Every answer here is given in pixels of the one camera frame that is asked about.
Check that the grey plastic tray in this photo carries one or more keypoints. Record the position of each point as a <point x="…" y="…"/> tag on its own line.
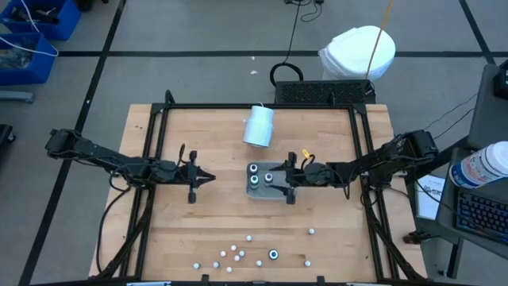
<point x="262" y="192"/>

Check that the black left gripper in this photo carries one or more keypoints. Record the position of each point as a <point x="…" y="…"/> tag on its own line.
<point x="172" y="172"/>

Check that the silver aluminium bar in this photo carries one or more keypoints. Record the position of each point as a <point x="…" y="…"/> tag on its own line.
<point x="365" y="284"/>
<point x="148" y="284"/>

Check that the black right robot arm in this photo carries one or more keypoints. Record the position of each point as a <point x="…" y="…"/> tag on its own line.
<point x="381" y="157"/>

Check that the yellow rod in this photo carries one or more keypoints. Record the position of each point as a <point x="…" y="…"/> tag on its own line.
<point x="379" y="37"/>

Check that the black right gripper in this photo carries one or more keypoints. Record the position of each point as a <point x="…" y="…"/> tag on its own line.
<point x="315" y="175"/>

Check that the black desk device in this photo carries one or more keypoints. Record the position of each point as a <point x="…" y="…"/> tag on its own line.
<point x="503" y="81"/>

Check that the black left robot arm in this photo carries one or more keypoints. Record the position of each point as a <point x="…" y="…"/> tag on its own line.
<point x="99" y="153"/>

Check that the grey floor bar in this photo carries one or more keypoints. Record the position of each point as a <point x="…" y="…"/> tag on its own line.
<point x="16" y="96"/>

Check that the black floor object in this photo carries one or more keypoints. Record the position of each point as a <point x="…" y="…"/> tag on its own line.
<point x="5" y="137"/>

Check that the large dark bottle grey-centred cap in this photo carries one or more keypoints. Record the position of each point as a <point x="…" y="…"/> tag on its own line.
<point x="253" y="168"/>

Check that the black frame bracket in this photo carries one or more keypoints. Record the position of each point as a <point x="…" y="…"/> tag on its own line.
<point x="205" y="279"/>
<point x="320" y="280"/>

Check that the white wipes canister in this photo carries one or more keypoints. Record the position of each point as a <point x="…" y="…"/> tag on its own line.
<point x="480" y="165"/>

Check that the blue storage bin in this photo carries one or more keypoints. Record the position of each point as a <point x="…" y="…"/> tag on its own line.
<point x="35" y="75"/>
<point x="63" y="24"/>

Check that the white printed paper sheet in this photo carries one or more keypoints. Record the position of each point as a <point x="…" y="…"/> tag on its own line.
<point x="428" y="202"/>

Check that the large dark bottle teal-centred cap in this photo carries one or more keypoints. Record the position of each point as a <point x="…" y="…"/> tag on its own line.
<point x="254" y="179"/>

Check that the grey desk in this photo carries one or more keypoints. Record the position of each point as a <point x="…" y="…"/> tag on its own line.
<point x="490" y="115"/>

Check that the black desk foot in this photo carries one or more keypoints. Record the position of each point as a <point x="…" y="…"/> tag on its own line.
<point x="414" y="237"/>

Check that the large dark bottle purple-centred cap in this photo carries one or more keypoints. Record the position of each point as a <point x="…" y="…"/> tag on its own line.
<point x="268" y="177"/>

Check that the black backlit keyboard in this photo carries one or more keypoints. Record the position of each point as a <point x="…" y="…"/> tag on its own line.
<point x="482" y="214"/>

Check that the black aluminium table frame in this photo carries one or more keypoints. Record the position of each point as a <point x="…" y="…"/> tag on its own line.
<point x="238" y="106"/>

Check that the large dark bottle blue-centred cap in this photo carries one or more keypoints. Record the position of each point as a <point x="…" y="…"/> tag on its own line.
<point x="273" y="254"/>

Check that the white lined waste bin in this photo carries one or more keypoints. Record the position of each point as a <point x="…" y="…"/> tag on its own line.
<point x="353" y="51"/>

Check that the black vented computer case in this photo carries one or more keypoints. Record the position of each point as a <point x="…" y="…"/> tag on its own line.
<point x="317" y="92"/>

